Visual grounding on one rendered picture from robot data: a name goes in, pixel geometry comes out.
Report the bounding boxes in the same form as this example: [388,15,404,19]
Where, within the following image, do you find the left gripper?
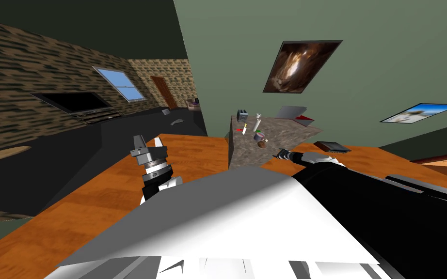
[130,134,169,167]

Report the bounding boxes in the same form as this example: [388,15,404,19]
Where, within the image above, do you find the blue window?
[92,66,147,103]

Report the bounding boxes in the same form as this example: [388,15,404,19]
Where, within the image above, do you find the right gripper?
[272,149,294,161]

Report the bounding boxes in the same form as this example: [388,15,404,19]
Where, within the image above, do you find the brown framed picture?
[262,39,344,94]

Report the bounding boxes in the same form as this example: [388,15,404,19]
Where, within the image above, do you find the blue framed picture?
[379,102,447,124]

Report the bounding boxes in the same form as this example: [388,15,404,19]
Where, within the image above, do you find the beige armchair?
[185,97,202,113]

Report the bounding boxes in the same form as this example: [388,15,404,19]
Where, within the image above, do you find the dark flat book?
[313,140,352,154]

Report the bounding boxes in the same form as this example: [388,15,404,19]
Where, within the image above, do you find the brown wooden door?
[150,75,178,111]

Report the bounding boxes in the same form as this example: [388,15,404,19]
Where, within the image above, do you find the grey laptop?
[275,105,308,121]

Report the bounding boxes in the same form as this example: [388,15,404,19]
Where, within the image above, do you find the dark television stand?
[72,108,126,125]

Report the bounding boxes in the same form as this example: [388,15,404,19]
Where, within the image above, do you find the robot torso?
[44,166,396,279]

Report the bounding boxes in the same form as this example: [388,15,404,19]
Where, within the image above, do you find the black television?
[31,91,112,115]

